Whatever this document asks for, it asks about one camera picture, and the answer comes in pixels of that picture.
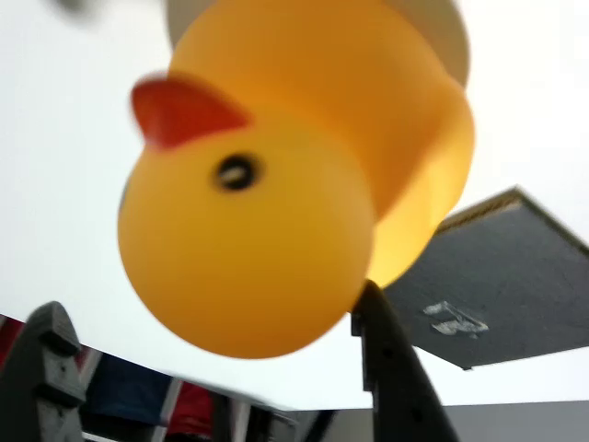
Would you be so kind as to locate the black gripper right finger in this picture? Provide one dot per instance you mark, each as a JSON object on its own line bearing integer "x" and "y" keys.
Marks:
{"x": 396, "y": 387}

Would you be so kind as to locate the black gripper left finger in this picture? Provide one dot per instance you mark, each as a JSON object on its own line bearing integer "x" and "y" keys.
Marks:
{"x": 41, "y": 382}

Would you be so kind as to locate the yellow rubber duck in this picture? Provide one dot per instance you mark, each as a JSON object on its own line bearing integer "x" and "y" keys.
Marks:
{"x": 276, "y": 207}

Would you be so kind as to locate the black cardboard square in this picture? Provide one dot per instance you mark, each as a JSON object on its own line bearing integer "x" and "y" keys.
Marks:
{"x": 506, "y": 258}

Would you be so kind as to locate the red fabric storage bin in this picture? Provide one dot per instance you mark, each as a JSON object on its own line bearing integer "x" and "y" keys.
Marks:
{"x": 191, "y": 410}
{"x": 7, "y": 340}

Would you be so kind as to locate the blue fabric storage bin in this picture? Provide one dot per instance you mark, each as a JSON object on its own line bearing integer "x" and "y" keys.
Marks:
{"x": 129, "y": 387}

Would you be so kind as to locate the clear tape patch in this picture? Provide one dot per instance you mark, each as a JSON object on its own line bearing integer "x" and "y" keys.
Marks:
{"x": 455, "y": 320}

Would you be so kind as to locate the white cube shelf unit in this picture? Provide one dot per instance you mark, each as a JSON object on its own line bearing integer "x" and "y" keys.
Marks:
{"x": 171, "y": 400}

